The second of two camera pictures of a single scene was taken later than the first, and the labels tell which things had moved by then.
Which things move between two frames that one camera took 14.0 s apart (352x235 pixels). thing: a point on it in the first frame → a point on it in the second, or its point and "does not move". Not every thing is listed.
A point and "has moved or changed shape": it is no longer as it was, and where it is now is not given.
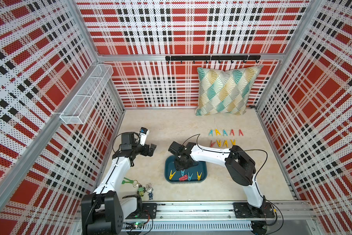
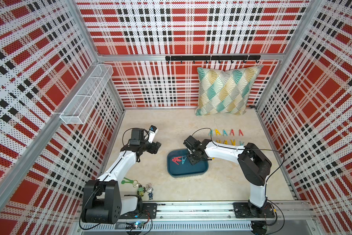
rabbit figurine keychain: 149,190 does not move
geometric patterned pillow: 225,92 does not move
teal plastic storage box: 196,174 has moved or changed shape
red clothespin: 183,178 has moved or changed shape
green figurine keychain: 141,190 does not move
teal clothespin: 189,176 has moved or changed shape
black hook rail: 219,58 does not move
